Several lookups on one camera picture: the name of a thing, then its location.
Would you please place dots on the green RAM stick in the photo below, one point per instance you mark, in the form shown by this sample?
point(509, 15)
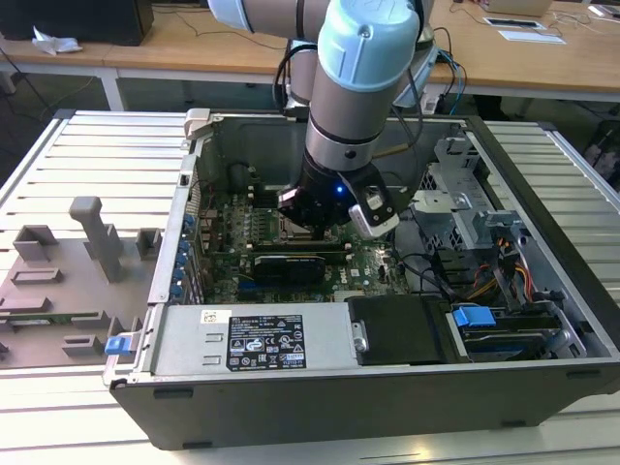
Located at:
point(63, 318)

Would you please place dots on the CPU socket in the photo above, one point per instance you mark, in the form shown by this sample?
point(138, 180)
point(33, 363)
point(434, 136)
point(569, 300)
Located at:
point(334, 232)

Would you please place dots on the black box on desk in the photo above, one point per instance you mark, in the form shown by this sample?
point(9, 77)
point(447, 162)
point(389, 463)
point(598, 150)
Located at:
point(72, 19)

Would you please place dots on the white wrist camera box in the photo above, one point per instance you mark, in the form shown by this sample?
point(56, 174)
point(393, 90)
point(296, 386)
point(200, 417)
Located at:
point(375, 213)

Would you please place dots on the wooden desk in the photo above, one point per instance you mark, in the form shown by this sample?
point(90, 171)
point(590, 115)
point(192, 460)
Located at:
point(48, 60)
point(194, 53)

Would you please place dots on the green motherboard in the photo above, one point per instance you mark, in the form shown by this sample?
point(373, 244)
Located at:
point(373, 261)

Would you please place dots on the metal drive cage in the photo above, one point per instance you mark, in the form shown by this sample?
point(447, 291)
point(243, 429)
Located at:
point(436, 208)

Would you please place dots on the black open PC case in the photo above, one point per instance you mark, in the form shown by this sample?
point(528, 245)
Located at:
point(339, 412)

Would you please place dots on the cardboard box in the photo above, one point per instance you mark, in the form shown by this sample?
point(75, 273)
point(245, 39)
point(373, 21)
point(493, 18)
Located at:
point(518, 6)

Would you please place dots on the blue expansion slot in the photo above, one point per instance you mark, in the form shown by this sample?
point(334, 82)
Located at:
point(254, 289)

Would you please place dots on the crumpled white paper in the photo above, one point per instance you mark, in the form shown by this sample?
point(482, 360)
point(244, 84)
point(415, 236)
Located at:
point(53, 43)

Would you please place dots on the white plug adapter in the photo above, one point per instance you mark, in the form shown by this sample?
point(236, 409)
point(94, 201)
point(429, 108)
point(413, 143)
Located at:
point(428, 104)

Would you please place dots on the black graphics card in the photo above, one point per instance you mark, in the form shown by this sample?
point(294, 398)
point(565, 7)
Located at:
point(290, 269)

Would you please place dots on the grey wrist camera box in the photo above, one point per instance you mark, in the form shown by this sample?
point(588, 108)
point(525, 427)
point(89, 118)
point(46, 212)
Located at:
point(287, 196)

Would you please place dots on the blue slot retention clip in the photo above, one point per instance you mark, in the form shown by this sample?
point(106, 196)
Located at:
point(178, 277)
point(183, 252)
point(175, 293)
point(189, 225)

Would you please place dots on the black RAM slot row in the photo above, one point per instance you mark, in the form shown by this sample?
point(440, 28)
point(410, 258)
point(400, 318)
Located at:
point(281, 247)
point(261, 198)

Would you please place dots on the dark framed tablet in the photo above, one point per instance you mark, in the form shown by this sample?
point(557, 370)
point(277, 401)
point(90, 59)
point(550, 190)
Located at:
point(513, 22)

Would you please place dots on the grey case release latch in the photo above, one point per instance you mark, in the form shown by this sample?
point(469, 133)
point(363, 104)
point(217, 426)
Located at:
point(196, 123)

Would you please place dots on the hard disk in blue carrier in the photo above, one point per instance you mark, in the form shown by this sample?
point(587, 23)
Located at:
point(472, 316)

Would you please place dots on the grey power supply unit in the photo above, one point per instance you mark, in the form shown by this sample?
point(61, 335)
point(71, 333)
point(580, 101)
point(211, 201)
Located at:
point(184, 339)

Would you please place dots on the blue case latch clip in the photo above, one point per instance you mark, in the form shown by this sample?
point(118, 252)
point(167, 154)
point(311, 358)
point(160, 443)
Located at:
point(116, 346)

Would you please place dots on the grey parts rack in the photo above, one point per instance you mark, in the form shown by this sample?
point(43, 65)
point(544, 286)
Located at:
point(72, 290)

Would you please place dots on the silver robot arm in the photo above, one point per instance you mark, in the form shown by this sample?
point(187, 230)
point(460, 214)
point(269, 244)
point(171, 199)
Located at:
point(349, 111)

